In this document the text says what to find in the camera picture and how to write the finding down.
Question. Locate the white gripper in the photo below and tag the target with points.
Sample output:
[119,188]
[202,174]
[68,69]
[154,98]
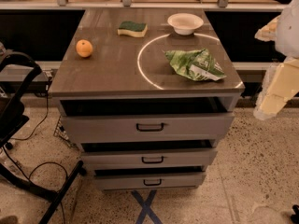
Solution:
[289,32]

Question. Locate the white paper bowl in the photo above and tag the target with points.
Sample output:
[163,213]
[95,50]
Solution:
[185,23]

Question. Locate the green chip bag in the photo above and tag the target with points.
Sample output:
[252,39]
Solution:
[196,65]

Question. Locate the grey drawer cabinet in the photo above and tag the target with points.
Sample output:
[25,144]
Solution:
[130,76]

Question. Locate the top grey drawer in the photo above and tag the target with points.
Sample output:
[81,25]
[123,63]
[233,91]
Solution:
[114,129]

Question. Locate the grey drawer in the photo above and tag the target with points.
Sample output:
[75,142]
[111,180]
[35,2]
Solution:
[114,129]
[149,158]
[156,181]

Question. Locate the green yellow sponge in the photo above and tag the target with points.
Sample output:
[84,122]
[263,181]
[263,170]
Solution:
[133,29]

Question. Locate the middle grey drawer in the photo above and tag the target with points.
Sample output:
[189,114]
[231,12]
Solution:
[149,158]

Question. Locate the bottom grey drawer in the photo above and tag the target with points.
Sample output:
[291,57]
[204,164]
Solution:
[156,181]

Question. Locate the orange fruit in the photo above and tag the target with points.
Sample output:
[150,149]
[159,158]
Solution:
[84,48]

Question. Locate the blue tape cross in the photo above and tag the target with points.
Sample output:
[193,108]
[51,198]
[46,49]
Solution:
[146,210]

